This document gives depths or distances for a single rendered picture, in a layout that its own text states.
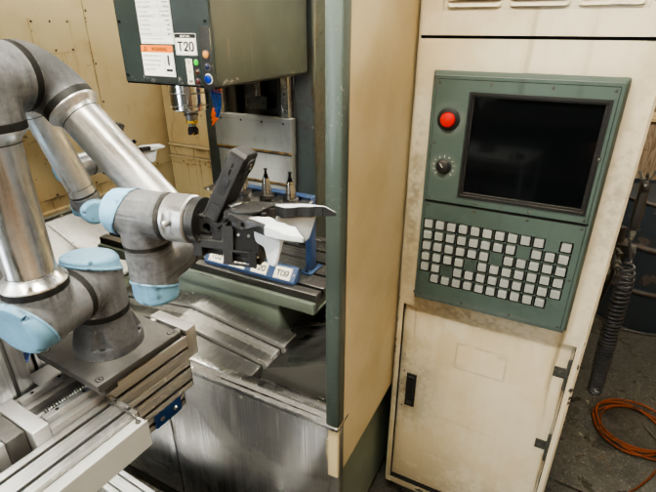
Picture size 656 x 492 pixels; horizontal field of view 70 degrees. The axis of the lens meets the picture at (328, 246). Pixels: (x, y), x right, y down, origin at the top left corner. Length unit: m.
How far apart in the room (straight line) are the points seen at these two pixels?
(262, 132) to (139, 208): 1.76
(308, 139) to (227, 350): 1.12
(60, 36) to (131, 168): 2.14
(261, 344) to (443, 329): 0.69
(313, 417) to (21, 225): 0.91
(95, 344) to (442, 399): 1.19
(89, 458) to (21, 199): 0.51
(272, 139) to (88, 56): 1.19
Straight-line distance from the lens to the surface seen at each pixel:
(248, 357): 1.82
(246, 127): 2.52
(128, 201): 0.77
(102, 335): 1.14
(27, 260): 0.96
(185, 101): 2.07
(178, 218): 0.71
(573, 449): 2.70
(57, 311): 1.00
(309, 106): 2.35
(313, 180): 2.42
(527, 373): 1.68
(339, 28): 0.97
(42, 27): 2.96
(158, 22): 1.92
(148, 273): 0.79
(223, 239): 0.68
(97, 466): 1.09
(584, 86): 1.29
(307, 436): 1.52
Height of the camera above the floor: 1.83
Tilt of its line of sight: 25 degrees down
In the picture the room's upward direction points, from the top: straight up
